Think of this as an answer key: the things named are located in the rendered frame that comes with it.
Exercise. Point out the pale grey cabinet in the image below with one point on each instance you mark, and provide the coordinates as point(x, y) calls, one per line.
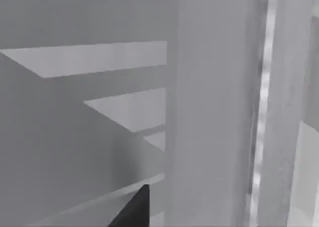
point(211, 107)

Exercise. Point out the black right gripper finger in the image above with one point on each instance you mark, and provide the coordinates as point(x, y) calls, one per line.
point(138, 209)

